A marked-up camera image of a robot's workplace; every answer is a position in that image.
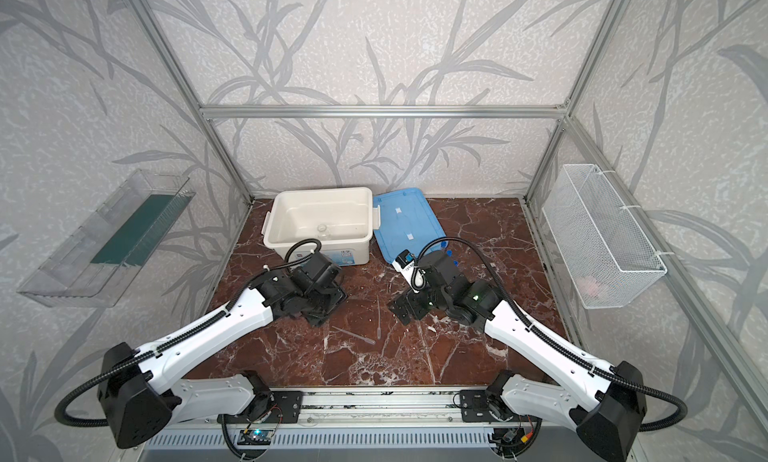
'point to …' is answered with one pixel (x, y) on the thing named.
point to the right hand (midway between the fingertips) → (402, 285)
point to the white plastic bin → (341, 219)
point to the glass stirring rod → (378, 328)
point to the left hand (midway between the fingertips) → (351, 296)
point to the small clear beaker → (322, 230)
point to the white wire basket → (608, 258)
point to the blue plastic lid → (407, 222)
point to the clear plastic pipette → (366, 340)
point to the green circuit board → (255, 437)
